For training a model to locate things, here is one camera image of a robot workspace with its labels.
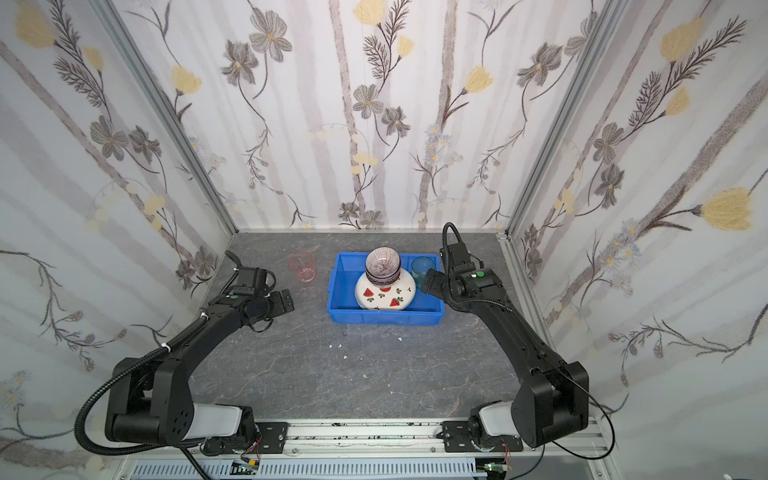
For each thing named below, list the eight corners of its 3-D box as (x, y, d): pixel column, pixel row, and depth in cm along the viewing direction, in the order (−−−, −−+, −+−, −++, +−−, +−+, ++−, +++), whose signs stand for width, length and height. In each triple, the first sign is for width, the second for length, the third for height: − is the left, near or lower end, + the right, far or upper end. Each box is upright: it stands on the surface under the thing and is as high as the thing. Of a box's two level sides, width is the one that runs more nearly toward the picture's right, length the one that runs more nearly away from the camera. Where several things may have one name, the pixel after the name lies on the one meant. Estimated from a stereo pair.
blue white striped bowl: (367, 300, 103) (364, 273, 91) (368, 274, 110) (366, 246, 98) (399, 300, 103) (400, 273, 91) (398, 274, 110) (400, 246, 98)
